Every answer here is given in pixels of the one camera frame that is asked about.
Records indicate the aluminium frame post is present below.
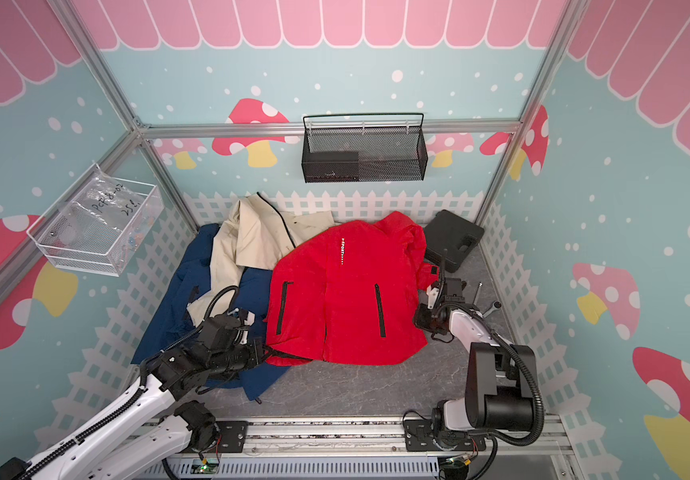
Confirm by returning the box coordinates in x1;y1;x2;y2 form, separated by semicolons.
47;0;202;229

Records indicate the black wire mesh basket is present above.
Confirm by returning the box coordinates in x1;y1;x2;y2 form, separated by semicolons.
301;112;429;183

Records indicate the blue jacket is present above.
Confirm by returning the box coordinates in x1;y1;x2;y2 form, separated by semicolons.
130;223;291;401

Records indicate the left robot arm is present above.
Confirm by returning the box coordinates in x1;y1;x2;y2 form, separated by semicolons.
0;285;268;479

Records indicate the red jacket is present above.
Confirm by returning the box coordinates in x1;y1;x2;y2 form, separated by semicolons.
265;212;439;366

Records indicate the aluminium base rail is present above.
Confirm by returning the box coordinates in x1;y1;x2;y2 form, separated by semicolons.
74;416;580;480

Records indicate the clear plastic bag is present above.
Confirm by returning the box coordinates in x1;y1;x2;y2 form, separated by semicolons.
56;167;160;268

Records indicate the white wire basket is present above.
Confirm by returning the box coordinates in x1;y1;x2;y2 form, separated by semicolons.
25;163;165;278

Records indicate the black plastic tool case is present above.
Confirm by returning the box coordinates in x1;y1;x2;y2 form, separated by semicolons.
424;210;485;273

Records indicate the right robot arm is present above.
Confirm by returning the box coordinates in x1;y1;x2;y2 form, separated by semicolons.
401;263;546;452

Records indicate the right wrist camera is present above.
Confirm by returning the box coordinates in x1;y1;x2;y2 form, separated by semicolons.
426;286;441;310

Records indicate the green handled ratchet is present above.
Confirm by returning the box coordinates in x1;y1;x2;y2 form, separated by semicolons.
481;301;502;318

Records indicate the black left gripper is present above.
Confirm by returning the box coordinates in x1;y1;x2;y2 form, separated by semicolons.
210;337;273;375

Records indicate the horizontal aluminium frame bar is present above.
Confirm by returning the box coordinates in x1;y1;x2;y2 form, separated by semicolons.
141;119;521;140

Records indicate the beige jacket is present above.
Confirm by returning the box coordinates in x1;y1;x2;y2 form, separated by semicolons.
187;194;335;326

